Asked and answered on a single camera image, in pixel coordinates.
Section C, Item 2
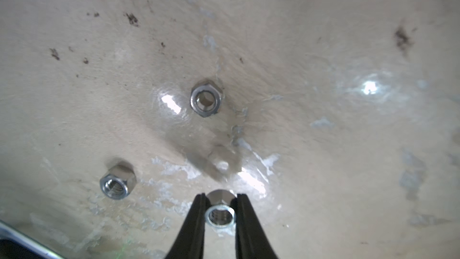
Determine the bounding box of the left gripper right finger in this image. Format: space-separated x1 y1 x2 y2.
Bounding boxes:
231 194 278 259

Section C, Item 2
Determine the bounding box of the steel hex nut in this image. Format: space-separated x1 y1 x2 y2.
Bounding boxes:
205 189 236 229
190 82 222 118
99 164 137 200

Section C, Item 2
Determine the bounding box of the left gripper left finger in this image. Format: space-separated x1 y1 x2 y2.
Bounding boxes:
165 193 210 259

